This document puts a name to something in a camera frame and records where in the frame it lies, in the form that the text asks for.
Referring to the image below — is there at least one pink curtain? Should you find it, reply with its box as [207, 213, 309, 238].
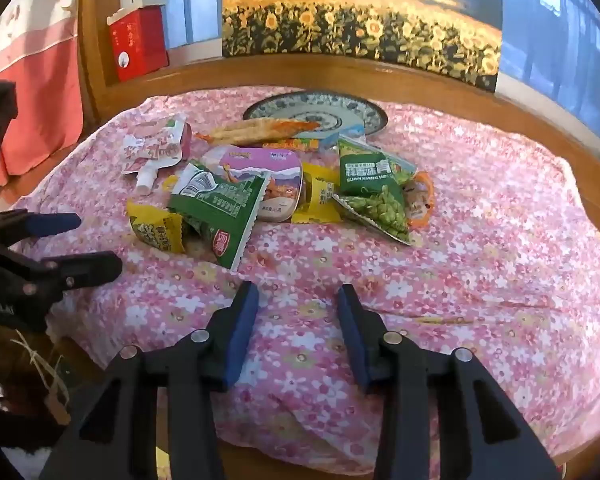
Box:
[0, 0, 83, 188]

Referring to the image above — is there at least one green pea snack packet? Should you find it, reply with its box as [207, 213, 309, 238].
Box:
[332, 136, 416, 246]

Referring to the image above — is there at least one green packet with white label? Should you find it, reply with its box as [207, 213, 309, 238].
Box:
[167, 160, 271, 272]

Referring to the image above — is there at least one cracker packet with orange ends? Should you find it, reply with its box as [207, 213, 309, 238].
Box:
[196, 118, 326, 147]

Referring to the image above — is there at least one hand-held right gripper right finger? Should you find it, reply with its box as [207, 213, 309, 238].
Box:
[337, 284, 561, 480]

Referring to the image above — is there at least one sunflower field poster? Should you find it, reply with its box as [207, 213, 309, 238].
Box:
[221, 0, 503, 93]

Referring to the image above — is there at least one glass window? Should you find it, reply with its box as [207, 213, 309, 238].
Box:
[142, 0, 600, 148]

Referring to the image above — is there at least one purple candy tin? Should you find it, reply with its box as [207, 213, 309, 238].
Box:
[202, 145, 303, 223]

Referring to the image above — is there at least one orange and green candy packet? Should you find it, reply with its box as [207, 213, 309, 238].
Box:
[265, 139, 321, 154]

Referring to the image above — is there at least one wooden window ledge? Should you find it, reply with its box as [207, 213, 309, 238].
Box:
[77, 0, 600, 176]

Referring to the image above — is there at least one pink floral tablecloth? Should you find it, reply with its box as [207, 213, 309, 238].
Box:
[10, 87, 600, 466]

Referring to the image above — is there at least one clear packet with blue edges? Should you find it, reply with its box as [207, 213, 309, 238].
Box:
[294, 127, 417, 181]

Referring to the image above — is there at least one red box with white lid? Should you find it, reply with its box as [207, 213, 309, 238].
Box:
[106, 6, 170, 82]

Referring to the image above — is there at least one yellow snack packet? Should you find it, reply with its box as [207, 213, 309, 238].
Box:
[126, 201, 185, 254]
[291, 162, 342, 224]

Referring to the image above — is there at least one pink jelly drink pouch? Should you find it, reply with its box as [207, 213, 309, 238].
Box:
[122, 116, 192, 195]

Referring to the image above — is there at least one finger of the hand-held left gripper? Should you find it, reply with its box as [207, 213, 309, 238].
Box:
[0, 211, 82, 249]
[9, 251, 124, 307]

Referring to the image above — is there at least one orange jelly cup packet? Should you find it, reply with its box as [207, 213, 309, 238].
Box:
[402, 171, 436, 231]

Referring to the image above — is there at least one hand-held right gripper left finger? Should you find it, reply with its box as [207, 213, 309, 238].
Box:
[37, 281, 260, 480]

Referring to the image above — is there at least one blue patterned plate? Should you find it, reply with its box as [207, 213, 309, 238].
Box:
[242, 90, 388, 137]

